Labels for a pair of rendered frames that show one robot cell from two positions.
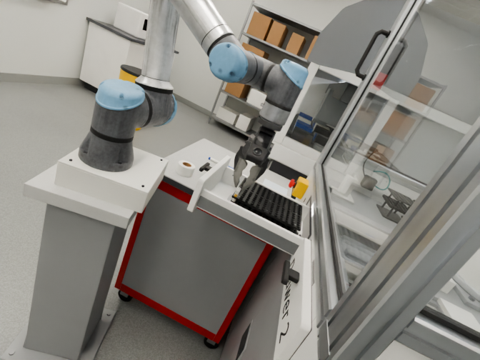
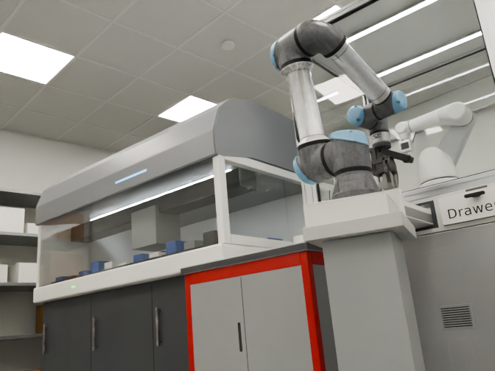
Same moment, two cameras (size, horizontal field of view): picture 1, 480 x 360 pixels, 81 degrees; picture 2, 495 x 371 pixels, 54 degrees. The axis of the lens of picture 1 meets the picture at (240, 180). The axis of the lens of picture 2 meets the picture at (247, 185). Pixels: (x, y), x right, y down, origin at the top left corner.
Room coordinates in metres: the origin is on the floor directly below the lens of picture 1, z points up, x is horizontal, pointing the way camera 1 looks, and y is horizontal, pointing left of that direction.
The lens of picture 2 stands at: (0.21, 1.77, 0.50)
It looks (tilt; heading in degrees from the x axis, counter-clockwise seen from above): 16 degrees up; 304
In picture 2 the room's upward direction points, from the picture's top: 5 degrees counter-clockwise
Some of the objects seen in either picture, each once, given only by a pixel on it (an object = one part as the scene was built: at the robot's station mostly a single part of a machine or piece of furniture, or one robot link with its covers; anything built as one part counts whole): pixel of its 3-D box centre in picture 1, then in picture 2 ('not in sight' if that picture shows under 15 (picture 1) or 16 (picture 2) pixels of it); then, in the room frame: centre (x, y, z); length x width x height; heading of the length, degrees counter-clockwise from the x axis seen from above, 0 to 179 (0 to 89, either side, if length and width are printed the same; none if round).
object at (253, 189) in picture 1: (266, 208); not in sight; (0.83, -0.12, 0.87); 0.22 x 0.18 x 0.06; 85
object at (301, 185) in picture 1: (299, 187); not in sight; (1.15, -0.25, 0.88); 0.07 x 0.05 x 0.07; 175
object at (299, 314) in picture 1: (295, 291); (479, 204); (0.50, -0.21, 0.87); 0.29 x 0.02 x 0.11; 175
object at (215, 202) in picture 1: (268, 211); (390, 220); (0.82, -0.12, 0.86); 0.40 x 0.26 x 0.06; 85
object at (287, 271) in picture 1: (291, 274); (475, 194); (0.50, -0.18, 0.91); 0.07 x 0.04 x 0.01; 175
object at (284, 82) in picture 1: (286, 85); (376, 122); (0.77, -0.01, 1.24); 0.09 x 0.08 x 0.11; 75
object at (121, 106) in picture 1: (120, 107); (348, 152); (0.75, 0.39, 1.00); 0.13 x 0.12 x 0.14; 165
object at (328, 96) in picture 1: (358, 125); (181, 239); (2.49, -0.72, 1.13); 1.78 x 1.14 x 0.45; 175
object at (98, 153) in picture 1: (109, 143); (354, 187); (0.75, 0.39, 0.89); 0.15 x 0.15 x 0.10
